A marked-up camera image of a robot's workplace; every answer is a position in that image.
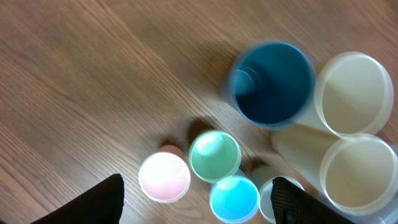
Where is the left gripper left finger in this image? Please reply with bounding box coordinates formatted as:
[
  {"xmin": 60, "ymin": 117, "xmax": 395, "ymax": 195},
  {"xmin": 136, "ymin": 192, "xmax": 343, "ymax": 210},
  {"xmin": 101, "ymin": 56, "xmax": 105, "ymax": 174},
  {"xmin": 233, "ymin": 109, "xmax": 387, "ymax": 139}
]
[{"xmin": 34, "ymin": 174, "xmax": 124, "ymax": 224}]

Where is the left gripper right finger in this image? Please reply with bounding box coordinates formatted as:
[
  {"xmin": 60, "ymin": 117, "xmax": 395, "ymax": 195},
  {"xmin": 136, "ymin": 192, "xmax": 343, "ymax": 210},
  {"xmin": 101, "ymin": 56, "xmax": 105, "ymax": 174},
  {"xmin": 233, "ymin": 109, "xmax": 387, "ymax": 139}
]
[{"xmin": 271, "ymin": 177, "xmax": 354, "ymax": 224}]

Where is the pink small cup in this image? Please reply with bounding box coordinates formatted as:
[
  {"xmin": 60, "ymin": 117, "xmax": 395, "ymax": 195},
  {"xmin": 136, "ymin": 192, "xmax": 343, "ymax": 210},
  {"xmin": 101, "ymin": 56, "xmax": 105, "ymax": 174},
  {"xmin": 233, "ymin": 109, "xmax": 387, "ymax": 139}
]
[{"xmin": 138, "ymin": 144, "xmax": 191, "ymax": 203}]

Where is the cream tall cup front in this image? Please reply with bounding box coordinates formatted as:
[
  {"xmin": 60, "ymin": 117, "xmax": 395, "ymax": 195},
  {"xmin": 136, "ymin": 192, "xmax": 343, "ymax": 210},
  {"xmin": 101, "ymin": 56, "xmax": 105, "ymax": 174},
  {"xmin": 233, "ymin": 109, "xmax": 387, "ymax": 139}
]
[{"xmin": 272, "ymin": 125, "xmax": 397, "ymax": 215}]

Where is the cream tall cup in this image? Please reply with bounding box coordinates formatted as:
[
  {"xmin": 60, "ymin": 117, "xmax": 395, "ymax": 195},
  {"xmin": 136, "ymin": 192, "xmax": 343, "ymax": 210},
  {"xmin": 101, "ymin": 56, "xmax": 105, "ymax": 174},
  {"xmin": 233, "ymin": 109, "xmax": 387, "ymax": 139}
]
[
  {"xmin": 272, "ymin": 125, "xmax": 397, "ymax": 215},
  {"xmin": 297, "ymin": 52, "xmax": 394, "ymax": 136}
]

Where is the dark blue tall cup back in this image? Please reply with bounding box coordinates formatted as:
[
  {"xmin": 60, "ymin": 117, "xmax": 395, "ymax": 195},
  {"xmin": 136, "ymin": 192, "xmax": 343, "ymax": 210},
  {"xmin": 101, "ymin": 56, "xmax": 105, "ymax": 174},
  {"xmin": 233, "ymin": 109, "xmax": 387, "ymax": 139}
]
[{"xmin": 220, "ymin": 40, "xmax": 316, "ymax": 129}]

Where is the cream tall cup back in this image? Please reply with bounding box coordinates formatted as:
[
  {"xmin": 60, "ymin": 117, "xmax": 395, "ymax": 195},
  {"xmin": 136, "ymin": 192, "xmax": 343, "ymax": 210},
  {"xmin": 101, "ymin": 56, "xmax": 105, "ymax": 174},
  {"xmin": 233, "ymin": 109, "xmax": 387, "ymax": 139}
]
[{"xmin": 297, "ymin": 52, "xmax": 394, "ymax": 136}]

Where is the clear plastic storage container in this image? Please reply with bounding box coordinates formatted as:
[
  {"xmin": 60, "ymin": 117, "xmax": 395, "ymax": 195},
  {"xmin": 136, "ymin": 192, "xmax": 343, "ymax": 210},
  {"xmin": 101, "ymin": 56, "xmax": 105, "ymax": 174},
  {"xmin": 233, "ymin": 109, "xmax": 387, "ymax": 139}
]
[{"xmin": 317, "ymin": 194, "xmax": 397, "ymax": 224}]

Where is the grey small cup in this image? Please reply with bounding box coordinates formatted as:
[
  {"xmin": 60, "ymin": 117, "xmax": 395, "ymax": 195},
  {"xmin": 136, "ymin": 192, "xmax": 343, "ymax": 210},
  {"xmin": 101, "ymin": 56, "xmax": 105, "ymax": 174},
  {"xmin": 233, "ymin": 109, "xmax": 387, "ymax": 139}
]
[{"xmin": 250, "ymin": 165, "xmax": 304, "ymax": 223}]

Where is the light blue small cup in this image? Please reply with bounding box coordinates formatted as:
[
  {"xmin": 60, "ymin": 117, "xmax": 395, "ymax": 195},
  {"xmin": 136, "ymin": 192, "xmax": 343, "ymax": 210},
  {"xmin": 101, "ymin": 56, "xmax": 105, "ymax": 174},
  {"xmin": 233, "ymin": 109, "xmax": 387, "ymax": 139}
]
[{"xmin": 209, "ymin": 175, "xmax": 260, "ymax": 223}]

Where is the mint green small cup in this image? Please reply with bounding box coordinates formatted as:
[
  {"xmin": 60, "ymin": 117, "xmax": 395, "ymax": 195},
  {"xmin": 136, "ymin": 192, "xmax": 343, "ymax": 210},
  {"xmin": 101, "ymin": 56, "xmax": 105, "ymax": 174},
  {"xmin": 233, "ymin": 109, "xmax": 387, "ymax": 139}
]
[{"xmin": 188, "ymin": 130, "xmax": 242, "ymax": 184}]

